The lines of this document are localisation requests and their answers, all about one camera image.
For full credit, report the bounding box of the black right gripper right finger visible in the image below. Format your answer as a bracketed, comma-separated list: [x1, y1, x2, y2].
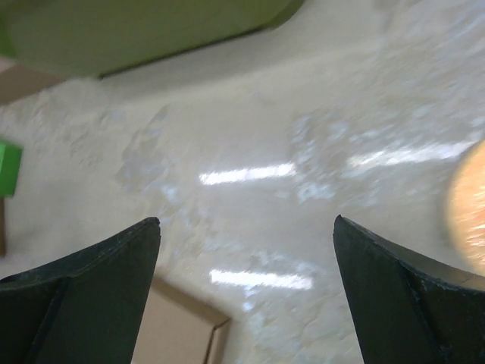
[333, 215, 484, 364]

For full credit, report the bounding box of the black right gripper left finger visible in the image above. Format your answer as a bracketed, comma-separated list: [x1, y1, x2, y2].
[1, 217, 161, 363]

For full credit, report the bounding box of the small brown cardboard box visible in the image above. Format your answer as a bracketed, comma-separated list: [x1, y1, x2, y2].
[0, 197, 6, 257]

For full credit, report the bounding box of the green small box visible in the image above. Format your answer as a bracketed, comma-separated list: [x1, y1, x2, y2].
[0, 140, 23, 197]

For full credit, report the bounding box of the large closed cardboard box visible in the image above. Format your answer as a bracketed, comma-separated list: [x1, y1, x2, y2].
[0, 58, 65, 105]

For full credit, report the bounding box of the round yellow sponge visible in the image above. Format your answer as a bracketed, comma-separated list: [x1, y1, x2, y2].
[445, 141, 484, 275]

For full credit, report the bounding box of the olive green plastic bin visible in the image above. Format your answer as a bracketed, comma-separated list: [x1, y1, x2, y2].
[1, 0, 303, 77]

